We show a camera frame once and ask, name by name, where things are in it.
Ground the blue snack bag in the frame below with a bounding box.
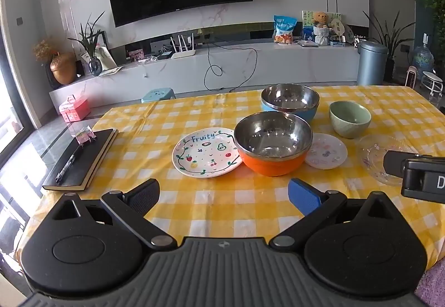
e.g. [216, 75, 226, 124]
[273, 15, 298, 44]

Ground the gold vase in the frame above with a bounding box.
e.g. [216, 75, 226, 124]
[50, 53, 77, 86]

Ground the blue glass vase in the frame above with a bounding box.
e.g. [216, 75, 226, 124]
[88, 57, 103, 76]

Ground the orange steel bowl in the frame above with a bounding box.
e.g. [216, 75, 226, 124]
[234, 112, 313, 177]

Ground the portrait drawing sheet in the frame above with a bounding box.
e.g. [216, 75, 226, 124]
[94, 44, 118, 70]

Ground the white television console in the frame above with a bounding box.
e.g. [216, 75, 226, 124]
[49, 39, 360, 116]

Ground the small white plate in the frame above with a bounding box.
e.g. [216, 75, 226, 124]
[304, 133, 348, 170]

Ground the black cable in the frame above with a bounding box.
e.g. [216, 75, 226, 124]
[204, 36, 258, 92]

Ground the small pink heater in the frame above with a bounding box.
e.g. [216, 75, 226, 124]
[405, 65, 418, 88]

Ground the yellow checked tablecloth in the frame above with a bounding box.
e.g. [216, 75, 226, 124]
[14, 85, 445, 271]

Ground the white wrapped basket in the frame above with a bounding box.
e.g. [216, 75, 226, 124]
[313, 26, 331, 46]

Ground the tall leaf potted plant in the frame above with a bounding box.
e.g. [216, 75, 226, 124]
[363, 10, 416, 83]

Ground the light blue plastic stool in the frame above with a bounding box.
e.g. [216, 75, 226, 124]
[141, 87, 176, 104]

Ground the black pen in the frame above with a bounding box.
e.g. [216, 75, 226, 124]
[56, 145, 84, 184]

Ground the round paper fan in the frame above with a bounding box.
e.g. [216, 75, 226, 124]
[330, 17, 345, 41]

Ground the green picture board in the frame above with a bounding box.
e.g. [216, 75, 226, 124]
[302, 10, 342, 40]

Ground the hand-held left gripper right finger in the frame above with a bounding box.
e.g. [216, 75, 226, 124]
[268, 178, 395, 252]

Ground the patterned round fan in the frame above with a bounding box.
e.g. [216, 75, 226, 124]
[342, 25, 356, 45]

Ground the grey trash bin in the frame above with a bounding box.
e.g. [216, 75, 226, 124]
[357, 40, 388, 86]

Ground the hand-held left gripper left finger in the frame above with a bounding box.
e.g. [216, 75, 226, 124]
[52, 179, 177, 252]

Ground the bushy green plant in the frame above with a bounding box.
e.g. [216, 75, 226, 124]
[417, 0, 445, 36]

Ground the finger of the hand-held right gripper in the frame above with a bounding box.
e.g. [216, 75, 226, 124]
[384, 150, 419, 177]

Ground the white router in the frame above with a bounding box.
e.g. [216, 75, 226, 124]
[169, 34, 197, 60]

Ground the fruit print white plate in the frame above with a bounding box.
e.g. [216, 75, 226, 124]
[172, 127, 243, 179]

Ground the blue steel bowl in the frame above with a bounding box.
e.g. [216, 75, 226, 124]
[261, 85, 320, 123]

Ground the clear glass plate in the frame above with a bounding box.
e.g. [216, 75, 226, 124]
[356, 134, 418, 187]

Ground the dried flower bunch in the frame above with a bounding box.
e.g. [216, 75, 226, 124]
[33, 39, 61, 62]

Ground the small pink packet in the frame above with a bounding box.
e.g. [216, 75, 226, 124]
[76, 126, 97, 145]

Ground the green ceramic bowl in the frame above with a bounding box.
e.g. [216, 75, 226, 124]
[329, 101, 372, 139]

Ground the white round stool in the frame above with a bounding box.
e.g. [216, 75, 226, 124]
[421, 71, 444, 104]

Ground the brown teddy bear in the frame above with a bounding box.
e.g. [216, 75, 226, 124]
[310, 11, 329, 29]

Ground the black sliding door frame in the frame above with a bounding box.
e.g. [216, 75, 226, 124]
[0, 39, 39, 141]

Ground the pink storage box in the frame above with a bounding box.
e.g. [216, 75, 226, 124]
[58, 95, 92, 123]

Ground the black notebook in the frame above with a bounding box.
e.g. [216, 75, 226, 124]
[42, 128, 119, 191]

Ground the long leaf green plant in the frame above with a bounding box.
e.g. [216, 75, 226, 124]
[68, 11, 106, 61]

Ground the blue water jug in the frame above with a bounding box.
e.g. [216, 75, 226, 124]
[412, 34, 435, 76]

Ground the purple rug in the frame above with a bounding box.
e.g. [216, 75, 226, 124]
[417, 258, 445, 307]

